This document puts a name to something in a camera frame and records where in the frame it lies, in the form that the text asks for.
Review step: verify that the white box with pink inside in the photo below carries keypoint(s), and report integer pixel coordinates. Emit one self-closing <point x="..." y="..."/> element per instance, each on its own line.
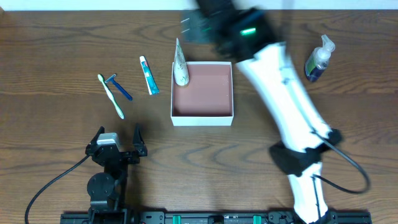
<point x="207" y="100"/>

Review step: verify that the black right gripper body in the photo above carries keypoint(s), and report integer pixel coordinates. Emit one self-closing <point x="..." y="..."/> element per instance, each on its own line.
<point x="193" y="28"/>

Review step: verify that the white lotion tube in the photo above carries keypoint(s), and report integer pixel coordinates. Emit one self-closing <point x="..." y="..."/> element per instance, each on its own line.
<point x="180" y="69"/>

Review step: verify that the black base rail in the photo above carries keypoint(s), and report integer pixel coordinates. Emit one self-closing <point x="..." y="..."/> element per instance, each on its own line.
<point x="273" y="217"/>

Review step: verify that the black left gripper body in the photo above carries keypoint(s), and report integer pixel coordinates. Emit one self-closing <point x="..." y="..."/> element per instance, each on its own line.
<point x="123" y="155"/>

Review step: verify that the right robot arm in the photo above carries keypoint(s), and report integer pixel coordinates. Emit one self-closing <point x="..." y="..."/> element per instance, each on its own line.
<point x="248" y="38"/>

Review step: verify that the green white toothbrush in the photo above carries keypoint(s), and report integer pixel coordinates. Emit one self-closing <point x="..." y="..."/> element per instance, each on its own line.
<point x="111" y="96"/>

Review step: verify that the blue disposable razor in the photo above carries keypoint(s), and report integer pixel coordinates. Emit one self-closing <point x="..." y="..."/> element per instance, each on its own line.
<point x="112" y="80"/>

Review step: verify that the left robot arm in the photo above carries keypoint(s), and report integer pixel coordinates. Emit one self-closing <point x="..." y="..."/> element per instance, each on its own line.
<point x="107" y="189"/>

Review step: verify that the teal toothpaste tube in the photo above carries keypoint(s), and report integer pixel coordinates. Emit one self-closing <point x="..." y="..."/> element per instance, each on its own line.
<point x="151" y="84"/>

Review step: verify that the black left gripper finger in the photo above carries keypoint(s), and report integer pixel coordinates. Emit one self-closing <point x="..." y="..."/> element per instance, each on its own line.
<point x="138" y="141"/>
<point x="99" y="132"/>

